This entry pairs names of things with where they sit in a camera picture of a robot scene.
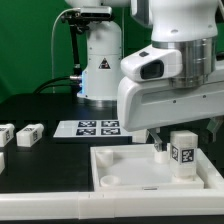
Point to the black camera on stand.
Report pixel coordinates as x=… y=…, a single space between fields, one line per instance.
x=99 y=13

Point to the white square table top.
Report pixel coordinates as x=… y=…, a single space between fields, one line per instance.
x=135 y=167

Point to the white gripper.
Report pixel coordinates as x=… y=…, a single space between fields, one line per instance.
x=147 y=100

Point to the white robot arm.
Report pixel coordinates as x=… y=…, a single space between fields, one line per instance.
x=175 y=79

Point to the black camera stand pole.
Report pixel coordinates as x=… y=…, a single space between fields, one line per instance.
x=76 y=62

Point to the white sheet with tag markers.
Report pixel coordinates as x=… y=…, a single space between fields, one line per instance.
x=89 y=128

